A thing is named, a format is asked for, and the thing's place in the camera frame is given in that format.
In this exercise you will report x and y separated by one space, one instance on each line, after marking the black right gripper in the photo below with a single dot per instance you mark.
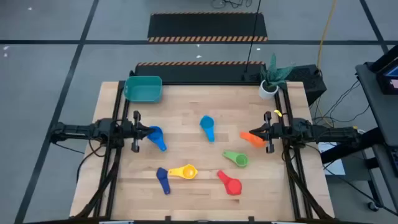
269 146

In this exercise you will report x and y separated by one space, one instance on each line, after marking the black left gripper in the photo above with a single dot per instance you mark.
136 146

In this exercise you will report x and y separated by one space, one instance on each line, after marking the orange measuring cup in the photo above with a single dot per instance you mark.
253 141

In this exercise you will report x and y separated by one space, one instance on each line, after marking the green measuring cup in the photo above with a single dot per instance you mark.
241 160

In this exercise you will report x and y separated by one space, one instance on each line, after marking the dark blue measuring cup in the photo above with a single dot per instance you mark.
162 175

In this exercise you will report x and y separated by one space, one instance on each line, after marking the light blue measuring cup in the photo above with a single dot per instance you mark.
206 123

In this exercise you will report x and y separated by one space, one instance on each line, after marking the yellow measuring cup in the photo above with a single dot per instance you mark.
188 172

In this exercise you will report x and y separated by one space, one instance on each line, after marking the red measuring cup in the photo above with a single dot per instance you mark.
233 186

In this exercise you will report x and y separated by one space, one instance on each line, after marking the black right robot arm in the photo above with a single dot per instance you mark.
326 133

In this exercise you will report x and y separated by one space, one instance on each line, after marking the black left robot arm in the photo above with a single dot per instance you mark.
77 130

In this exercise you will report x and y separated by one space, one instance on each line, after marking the teal plastic basket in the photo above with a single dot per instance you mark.
143 90

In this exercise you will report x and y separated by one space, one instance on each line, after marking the green plant in white pot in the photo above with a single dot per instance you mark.
264 93

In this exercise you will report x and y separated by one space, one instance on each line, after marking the black computer case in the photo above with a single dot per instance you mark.
306 79

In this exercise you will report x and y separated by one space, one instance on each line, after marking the black hazard-striped floor mat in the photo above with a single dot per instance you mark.
205 26
192 74

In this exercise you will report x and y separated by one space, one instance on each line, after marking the white paper sheet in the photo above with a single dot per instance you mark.
337 168

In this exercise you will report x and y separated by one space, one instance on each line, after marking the dark grey rolling desk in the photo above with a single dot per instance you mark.
382 118

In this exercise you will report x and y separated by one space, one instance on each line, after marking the black laptop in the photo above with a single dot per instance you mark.
387 82

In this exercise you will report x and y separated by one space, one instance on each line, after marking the black aluminium table frame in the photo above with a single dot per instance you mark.
119 93

